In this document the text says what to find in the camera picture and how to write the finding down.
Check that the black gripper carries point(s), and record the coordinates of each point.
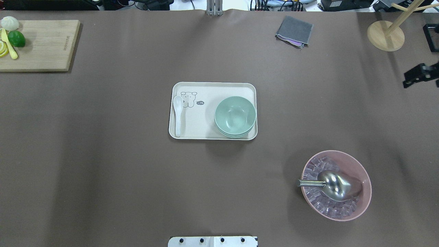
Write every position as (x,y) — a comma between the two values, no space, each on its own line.
(422,73)

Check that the black framed wooden tray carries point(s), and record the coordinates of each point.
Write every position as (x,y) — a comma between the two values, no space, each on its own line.
(431,32)

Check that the wooden mug tree stand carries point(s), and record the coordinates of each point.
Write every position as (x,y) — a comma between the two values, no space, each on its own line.
(388,36)

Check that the pink bowl with ice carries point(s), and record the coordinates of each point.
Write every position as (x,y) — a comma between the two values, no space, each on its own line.
(344,163)

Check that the grey folded cloth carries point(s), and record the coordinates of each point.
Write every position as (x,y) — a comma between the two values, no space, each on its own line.
(295,32)

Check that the metal scoop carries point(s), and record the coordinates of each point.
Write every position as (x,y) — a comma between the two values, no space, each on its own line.
(335,185)

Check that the cream serving tray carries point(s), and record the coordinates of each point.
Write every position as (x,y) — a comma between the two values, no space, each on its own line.
(197,119)

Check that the white ceramic spoon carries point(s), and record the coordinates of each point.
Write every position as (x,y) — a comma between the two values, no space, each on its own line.
(178,107)

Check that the bamboo cutting board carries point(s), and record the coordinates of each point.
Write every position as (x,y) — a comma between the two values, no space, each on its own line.
(50,45)

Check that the green lime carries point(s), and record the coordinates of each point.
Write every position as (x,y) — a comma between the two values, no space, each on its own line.
(16,38)

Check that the white garlic bulb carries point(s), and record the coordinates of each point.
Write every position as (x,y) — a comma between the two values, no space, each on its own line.
(10,23)

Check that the lemon slice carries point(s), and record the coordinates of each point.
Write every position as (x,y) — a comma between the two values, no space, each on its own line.
(4,50)

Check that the yellow plastic knife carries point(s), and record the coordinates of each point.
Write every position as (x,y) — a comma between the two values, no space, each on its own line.
(5,39)

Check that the aluminium frame post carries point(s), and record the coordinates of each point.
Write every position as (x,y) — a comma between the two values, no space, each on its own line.
(214,7)

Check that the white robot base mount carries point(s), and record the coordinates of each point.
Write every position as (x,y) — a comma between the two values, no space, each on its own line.
(213,241)

